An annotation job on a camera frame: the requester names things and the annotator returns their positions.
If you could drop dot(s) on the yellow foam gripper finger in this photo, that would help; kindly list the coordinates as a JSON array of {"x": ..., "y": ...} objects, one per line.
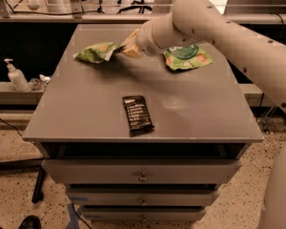
[
  {"x": 130, "y": 40},
  {"x": 132, "y": 52}
]

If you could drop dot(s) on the green jalapeno chip bag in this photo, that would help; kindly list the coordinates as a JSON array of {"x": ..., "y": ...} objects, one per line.
[{"x": 98, "y": 53}]

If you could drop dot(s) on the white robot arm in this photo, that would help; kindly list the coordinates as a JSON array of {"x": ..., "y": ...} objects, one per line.
[{"x": 260, "y": 58}]

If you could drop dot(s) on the green rice chip bag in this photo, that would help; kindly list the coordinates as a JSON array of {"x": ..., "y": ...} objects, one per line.
[{"x": 186, "y": 58}]

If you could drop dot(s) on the black office chair right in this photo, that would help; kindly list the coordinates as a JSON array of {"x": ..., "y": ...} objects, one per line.
[{"x": 139, "y": 5}]

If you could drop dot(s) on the black snack bar wrapper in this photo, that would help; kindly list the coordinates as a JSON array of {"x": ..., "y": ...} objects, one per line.
[{"x": 137, "y": 113}]

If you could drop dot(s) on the grey drawer cabinet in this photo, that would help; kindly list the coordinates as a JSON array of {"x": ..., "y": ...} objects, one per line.
[{"x": 131, "y": 140}]

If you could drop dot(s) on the crumpled silver wrapper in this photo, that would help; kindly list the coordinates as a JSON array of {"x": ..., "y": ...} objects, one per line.
[{"x": 40, "y": 83}]

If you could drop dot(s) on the white pump sanitizer bottle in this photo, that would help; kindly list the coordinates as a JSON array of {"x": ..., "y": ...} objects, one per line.
[{"x": 16, "y": 77}]

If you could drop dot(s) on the top grey drawer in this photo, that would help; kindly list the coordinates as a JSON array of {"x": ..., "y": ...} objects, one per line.
[{"x": 141, "y": 171}]

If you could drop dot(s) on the grey drawer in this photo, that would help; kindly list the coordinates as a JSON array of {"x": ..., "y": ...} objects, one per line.
[
  {"x": 143, "y": 214},
  {"x": 142, "y": 197},
  {"x": 141, "y": 171}
]

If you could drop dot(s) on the middle grey drawer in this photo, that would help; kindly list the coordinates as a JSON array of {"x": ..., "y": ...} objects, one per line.
[{"x": 142, "y": 197}]

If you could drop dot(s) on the bottom grey drawer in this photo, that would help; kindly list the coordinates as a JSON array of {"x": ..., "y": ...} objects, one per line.
[{"x": 143, "y": 214}]

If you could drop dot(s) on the black table leg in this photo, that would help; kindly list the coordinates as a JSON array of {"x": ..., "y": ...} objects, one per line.
[{"x": 37, "y": 193}]

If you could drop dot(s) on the black shoe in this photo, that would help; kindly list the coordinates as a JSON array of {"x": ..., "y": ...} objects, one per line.
[{"x": 30, "y": 222}]

